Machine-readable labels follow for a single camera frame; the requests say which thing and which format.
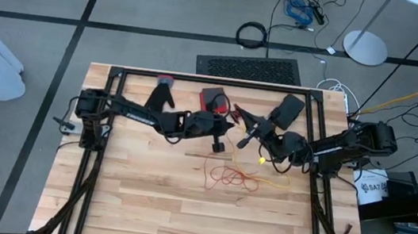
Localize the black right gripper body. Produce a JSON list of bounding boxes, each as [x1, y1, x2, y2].
[[248, 115, 288, 155]]

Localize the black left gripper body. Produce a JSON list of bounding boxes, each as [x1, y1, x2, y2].
[[180, 108, 235, 143]]

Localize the black spool for red wire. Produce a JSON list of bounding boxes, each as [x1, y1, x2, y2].
[[229, 103, 246, 125]]

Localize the thin red wire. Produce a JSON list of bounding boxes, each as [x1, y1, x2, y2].
[[199, 109, 270, 198]]

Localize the red box with dark lid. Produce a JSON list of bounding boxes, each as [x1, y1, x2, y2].
[[197, 85, 233, 117]]

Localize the black pouch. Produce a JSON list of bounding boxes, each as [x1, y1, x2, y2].
[[269, 91, 308, 133]]

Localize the black floor vent grate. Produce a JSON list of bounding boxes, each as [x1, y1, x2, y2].
[[194, 47, 305, 88]]

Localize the black glove with red cuff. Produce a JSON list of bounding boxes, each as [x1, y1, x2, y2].
[[142, 72, 179, 116]]

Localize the black power strip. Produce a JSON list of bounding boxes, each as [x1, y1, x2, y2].
[[306, 1, 328, 26]]

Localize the silver lamp stand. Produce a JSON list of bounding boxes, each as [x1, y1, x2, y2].
[[339, 0, 418, 73]]

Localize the small black box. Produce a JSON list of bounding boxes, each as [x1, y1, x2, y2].
[[382, 168, 418, 201]]

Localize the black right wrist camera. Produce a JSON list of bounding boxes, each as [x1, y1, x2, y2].
[[236, 122, 262, 152]]

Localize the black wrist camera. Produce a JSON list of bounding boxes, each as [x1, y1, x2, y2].
[[211, 140, 227, 155], [236, 122, 262, 152]]

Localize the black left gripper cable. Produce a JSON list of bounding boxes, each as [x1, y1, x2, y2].
[[209, 91, 234, 117]]

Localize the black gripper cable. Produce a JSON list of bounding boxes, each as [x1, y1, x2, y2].
[[256, 145, 296, 177], [209, 91, 234, 117]]

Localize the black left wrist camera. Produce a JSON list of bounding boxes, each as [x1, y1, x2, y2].
[[211, 140, 227, 155]]

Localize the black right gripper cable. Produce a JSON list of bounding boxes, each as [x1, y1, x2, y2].
[[256, 145, 296, 177]]

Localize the coiled black floor cable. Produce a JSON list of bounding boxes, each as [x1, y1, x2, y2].
[[233, 18, 271, 53]]

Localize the white floor cable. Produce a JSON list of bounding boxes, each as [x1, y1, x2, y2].
[[313, 76, 364, 113]]

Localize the black metal table frame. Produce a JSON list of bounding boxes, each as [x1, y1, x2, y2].
[[29, 56, 386, 234]]

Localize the blue floor cable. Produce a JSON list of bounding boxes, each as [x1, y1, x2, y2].
[[282, 0, 317, 28]]

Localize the yellow floor cable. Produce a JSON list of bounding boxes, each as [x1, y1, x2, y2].
[[359, 60, 418, 122]]

